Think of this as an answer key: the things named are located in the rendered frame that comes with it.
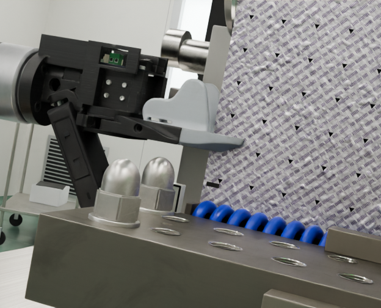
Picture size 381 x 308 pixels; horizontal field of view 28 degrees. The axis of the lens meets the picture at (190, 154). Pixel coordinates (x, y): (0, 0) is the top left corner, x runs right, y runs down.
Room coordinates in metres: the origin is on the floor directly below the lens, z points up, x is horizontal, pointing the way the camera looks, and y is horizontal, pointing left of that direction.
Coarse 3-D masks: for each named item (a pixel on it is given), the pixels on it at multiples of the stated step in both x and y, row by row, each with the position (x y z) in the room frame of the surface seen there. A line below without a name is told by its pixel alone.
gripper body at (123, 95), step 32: (32, 64) 0.72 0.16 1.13; (64, 64) 0.72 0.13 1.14; (96, 64) 0.69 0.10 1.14; (128, 64) 0.68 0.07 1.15; (160, 64) 0.72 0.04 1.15; (32, 96) 0.71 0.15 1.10; (64, 96) 0.72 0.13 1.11; (96, 96) 0.69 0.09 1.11; (128, 96) 0.69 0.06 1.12; (160, 96) 0.73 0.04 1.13; (96, 128) 0.70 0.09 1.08
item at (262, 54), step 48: (240, 48) 0.68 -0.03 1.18; (288, 48) 0.67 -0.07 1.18; (336, 48) 0.65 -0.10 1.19; (240, 96) 0.68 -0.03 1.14; (288, 96) 0.66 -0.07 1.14; (336, 96) 0.65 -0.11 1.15; (288, 144) 0.66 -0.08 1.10; (336, 144) 0.65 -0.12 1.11; (240, 192) 0.67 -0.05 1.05; (288, 192) 0.66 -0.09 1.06; (336, 192) 0.64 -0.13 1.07
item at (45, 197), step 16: (16, 128) 5.10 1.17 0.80; (32, 128) 5.90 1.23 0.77; (16, 192) 5.89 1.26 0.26; (32, 192) 5.56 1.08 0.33; (48, 192) 5.56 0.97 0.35; (64, 192) 5.69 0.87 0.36; (0, 208) 5.08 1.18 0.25; (16, 208) 5.15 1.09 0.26; (32, 208) 5.28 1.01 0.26; (48, 208) 5.41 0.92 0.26; (64, 208) 5.54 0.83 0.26; (0, 224) 5.10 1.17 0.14; (16, 224) 5.89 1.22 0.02; (0, 240) 5.10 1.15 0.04
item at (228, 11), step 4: (224, 0) 0.70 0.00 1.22; (228, 0) 0.70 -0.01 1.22; (224, 4) 0.70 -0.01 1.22; (228, 4) 0.70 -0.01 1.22; (224, 8) 0.71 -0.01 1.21; (228, 8) 0.70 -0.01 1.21; (228, 12) 0.71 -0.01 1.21; (228, 16) 0.71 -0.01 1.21; (228, 20) 0.71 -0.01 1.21; (228, 24) 0.72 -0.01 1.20; (228, 28) 0.72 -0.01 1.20
